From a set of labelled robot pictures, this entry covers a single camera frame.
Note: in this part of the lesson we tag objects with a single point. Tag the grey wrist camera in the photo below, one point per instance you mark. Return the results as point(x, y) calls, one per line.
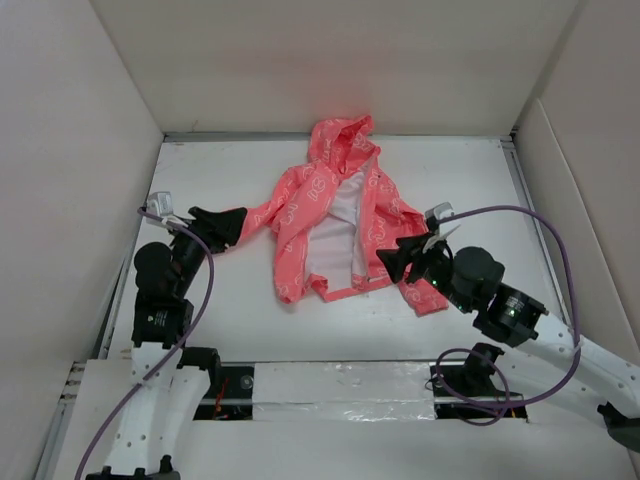
point(160, 204)
point(440, 211)

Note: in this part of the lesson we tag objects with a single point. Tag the pink hooded kids jacket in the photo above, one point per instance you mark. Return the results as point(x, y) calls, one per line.
point(332, 214)

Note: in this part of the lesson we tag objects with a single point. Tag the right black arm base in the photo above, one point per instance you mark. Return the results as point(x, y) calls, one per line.
point(472, 377)

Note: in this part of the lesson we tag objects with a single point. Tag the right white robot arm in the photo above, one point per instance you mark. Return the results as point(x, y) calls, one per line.
point(471, 280)

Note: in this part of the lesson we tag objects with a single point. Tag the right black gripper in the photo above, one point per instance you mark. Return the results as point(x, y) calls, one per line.
point(395, 259)

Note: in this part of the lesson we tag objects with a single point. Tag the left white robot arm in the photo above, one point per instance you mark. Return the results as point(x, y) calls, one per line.
point(168, 377)

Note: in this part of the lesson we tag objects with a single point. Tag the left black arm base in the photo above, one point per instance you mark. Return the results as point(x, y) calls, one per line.
point(230, 398)

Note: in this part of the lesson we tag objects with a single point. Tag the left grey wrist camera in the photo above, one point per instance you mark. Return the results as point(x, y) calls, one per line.
point(160, 204)

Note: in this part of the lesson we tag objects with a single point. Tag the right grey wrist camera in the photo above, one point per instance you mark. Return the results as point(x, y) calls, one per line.
point(440, 211)

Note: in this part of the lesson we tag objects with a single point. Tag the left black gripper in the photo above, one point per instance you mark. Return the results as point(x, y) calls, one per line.
point(225, 226)

